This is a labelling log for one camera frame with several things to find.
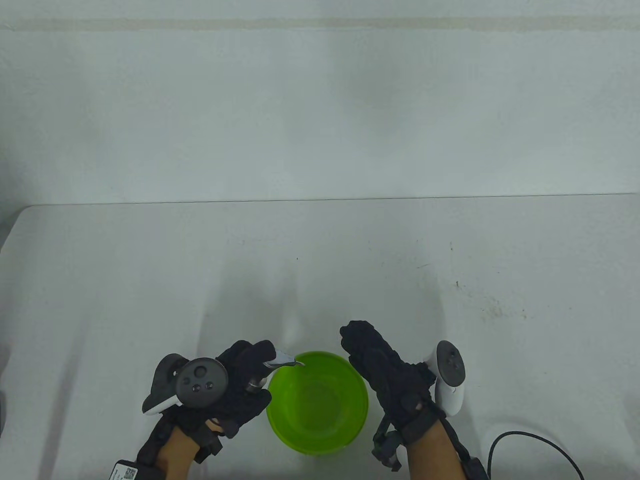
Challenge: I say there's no person's right hand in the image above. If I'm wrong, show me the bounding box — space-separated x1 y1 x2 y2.
339 320 447 444

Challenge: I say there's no person's left hand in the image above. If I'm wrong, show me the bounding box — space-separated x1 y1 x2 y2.
174 340 277 442

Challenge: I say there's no dark sauce pump bottle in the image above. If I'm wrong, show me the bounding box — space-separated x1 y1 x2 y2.
244 350 306 397

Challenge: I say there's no green plastic bowl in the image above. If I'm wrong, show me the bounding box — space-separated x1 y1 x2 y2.
265 351 369 455

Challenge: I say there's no person's left forearm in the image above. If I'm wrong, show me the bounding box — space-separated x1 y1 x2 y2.
157 425 198 480

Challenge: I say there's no person's right forearm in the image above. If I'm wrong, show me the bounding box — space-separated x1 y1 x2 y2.
404 419 463 480

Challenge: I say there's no white and black left controller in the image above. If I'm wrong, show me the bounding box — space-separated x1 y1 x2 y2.
142 353 230 416

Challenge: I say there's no white and black controller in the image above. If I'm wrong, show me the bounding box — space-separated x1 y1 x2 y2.
142 353 230 416
425 340 468 417

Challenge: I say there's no white and black right controller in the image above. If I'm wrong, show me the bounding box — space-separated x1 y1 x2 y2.
425 340 468 417

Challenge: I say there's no black box with white label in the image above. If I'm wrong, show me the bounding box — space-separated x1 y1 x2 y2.
110 461 166 480

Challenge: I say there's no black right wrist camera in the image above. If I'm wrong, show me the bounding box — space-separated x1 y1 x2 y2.
372 430 403 472

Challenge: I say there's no long black cable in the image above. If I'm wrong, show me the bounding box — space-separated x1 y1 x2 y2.
487 431 586 480

